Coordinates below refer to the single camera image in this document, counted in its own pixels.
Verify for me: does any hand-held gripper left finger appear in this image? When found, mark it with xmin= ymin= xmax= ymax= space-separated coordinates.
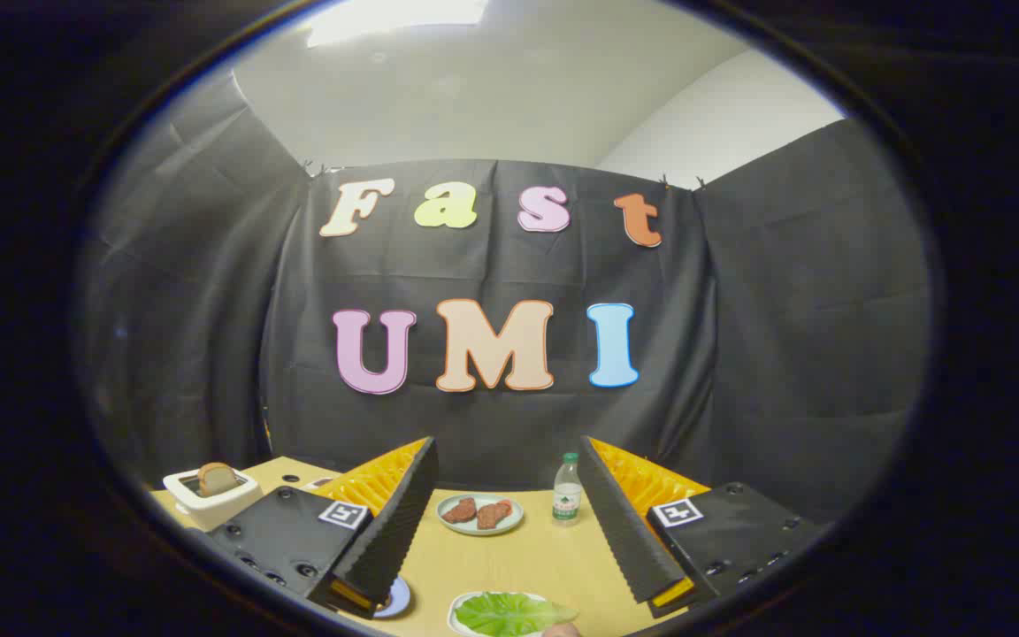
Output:
xmin=206 ymin=435 xmax=440 ymax=620

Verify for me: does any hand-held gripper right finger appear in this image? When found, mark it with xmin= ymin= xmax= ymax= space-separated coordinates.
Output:
xmin=578 ymin=435 xmax=831 ymax=620

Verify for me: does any green lettuce leaf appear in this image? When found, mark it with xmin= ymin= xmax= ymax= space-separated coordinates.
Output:
xmin=455 ymin=593 xmax=578 ymax=637

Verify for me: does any clear plastic water bottle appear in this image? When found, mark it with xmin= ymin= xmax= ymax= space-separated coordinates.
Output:
xmin=552 ymin=452 xmax=583 ymax=525

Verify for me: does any blue plate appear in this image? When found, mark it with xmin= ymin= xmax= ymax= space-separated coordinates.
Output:
xmin=374 ymin=575 xmax=411 ymax=618

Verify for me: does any pale green plate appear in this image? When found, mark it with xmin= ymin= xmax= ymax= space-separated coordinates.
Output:
xmin=436 ymin=494 xmax=525 ymax=537

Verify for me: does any white plate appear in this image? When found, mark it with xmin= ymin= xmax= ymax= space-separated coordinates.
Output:
xmin=448 ymin=590 xmax=577 ymax=637

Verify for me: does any plain toast bread slice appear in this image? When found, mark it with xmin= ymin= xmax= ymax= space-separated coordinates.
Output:
xmin=198 ymin=462 xmax=241 ymax=496

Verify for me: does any white toaster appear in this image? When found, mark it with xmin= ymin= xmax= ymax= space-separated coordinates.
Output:
xmin=163 ymin=467 xmax=263 ymax=532

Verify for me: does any ceiling light panel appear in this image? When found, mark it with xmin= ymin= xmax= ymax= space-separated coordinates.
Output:
xmin=306 ymin=0 xmax=493 ymax=47

